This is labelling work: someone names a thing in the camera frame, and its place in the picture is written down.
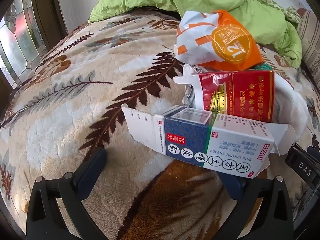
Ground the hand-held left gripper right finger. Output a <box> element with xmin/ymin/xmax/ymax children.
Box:
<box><xmin>220</xmin><ymin>174</ymin><xmax>295</xmax><ymax>240</ymax></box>

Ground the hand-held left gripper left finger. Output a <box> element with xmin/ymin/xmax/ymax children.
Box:
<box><xmin>26</xmin><ymin>147</ymin><xmax>108</xmax><ymax>240</ymax></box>

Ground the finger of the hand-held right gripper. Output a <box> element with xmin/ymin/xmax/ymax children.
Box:
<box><xmin>291</xmin><ymin>142</ymin><xmax>320</xmax><ymax>164</ymax></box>

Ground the blue white medicine box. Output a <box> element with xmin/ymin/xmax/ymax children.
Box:
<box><xmin>121</xmin><ymin>104</ymin><xmax>297</xmax><ymax>180</ymax></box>

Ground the red cigarette pack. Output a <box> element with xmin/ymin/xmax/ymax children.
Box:
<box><xmin>172</xmin><ymin>64</ymin><xmax>275</xmax><ymax>123</ymax></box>

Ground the teal tissue pack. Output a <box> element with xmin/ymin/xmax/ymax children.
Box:
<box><xmin>254</xmin><ymin>63</ymin><xmax>273</xmax><ymax>72</ymax></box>

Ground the leaf print blanket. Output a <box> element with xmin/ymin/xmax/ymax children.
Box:
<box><xmin>0</xmin><ymin>11</ymin><xmax>320</xmax><ymax>240</ymax></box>

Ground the striped beige cushion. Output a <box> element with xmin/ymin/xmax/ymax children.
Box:
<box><xmin>296</xmin><ymin>10</ymin><xmax>320</xmax><ymax>80</ymax></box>

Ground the orange white crumpled packet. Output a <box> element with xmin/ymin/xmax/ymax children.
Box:
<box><xmin>174</xmin><ymin>10</ymin><xmax>264</xmax><ymax>72</ymax></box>

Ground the stained glass window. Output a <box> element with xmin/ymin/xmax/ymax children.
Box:
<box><xmin>0</xmin><ymin>0</ymin><xmax>48</xmax><ymax>80</ymax></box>

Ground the wooden window frame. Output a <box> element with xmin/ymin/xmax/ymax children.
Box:
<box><xmin>30</xmin><ymin>0</ymin><xmax>68</xmax><ymax>50</ymax></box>

